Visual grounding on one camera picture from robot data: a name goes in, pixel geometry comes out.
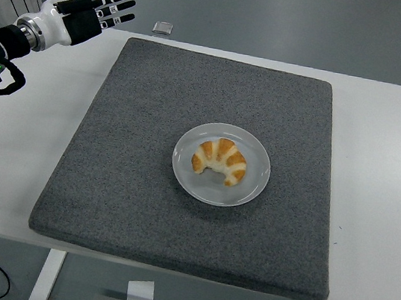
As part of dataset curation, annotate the croissant bread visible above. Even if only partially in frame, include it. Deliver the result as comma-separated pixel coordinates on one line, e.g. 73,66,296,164
187,133,252,190

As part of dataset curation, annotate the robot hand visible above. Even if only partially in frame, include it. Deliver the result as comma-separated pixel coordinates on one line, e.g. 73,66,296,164
15,0,138,57

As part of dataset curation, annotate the grey round plate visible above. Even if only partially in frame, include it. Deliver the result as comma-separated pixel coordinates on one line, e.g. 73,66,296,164
165,116,276,213

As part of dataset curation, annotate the small silver floor plate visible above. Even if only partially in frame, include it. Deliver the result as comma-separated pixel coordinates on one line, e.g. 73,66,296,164
152,20,174,36

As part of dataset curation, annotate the white table leg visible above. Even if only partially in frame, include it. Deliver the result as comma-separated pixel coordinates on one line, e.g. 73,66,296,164
26,246,68,300

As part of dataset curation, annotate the grey speckled mat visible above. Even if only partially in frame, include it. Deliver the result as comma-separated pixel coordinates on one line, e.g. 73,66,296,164
22,25,362,300

